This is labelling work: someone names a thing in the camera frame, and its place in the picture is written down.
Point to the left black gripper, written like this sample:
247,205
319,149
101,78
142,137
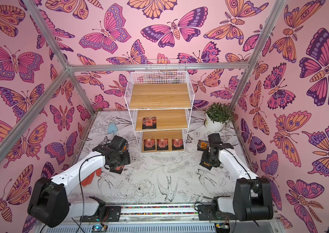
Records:
126,161

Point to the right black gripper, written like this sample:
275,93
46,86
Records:
208,162

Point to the orange jasmine tea bag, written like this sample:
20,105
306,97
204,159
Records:
202,145
206,165

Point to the middle-shelf black tea bag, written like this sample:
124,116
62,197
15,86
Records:
149,123
119,170

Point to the bottom-shelf black tea bag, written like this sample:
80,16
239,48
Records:
177,144
149,144
162,144

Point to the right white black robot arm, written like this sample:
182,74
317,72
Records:
252,199

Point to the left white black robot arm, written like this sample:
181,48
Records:
50,202

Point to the bottom wooden shelf board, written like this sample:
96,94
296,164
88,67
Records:
166,134

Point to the wooden shelf board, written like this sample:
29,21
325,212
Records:
159,97
170,119
166,134

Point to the middle wooden shelf board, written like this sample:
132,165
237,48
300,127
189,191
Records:
170,119

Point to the top wooden shelf board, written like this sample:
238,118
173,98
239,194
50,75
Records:
159,97

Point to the green potted plant white pot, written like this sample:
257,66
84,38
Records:
218,115

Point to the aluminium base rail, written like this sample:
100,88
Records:
164,218

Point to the white wire shelf rack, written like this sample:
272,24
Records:
160,77

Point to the aluminium frame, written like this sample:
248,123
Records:
69,70

